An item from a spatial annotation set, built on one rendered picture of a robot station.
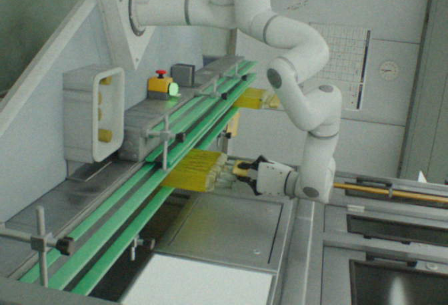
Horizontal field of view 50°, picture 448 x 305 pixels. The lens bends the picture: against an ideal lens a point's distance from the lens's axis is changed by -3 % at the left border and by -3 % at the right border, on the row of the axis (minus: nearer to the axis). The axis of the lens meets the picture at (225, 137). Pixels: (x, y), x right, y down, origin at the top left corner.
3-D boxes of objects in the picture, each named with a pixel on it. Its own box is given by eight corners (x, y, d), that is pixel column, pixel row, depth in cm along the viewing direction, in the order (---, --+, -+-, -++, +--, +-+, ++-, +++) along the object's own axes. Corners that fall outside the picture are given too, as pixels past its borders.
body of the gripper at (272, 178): (294, 195, 156) (261, 187, 160) (298, 164, 153) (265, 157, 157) (286, 203, 149) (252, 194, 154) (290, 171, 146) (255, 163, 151)
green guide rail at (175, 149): (145, 161, 145) (171, 165, 143) (145, 157, 144) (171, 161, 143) (244, 73, 310) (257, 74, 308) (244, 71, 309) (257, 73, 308)
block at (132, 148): (116, 160, 141) (139, 163, 140) (117, 128, 139) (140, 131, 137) (121, 156, 145) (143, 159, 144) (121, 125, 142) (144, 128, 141)
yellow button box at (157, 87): (146, 97, 178) (165, 99, 177) (147, 77, 176) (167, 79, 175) (153, 93, 185) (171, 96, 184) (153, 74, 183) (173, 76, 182)
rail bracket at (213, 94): (193, 96, 194) (226, 100, 192) (194, 78, 192) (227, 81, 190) (195, 95, 198) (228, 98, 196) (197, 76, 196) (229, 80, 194)
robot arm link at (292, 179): (300, 196, 155) (291, 194, 156) (303, 170, 152) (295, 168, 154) (292, 204, 148) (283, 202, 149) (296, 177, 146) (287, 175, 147)
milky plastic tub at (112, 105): (65, 159, 123) (96, 165, 122) (63, 72, 117) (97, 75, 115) (95, 141, 140) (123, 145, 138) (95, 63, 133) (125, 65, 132)
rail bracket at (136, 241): (99, 257, 122) (150, 267, 120) (99, 233, 120) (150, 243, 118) (106, 249, 126) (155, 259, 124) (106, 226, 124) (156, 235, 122)
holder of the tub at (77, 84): (64, 179, 125) (92, 183, 124) (62, 73, 117) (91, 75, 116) (93, 158, 141) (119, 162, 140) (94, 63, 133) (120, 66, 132)
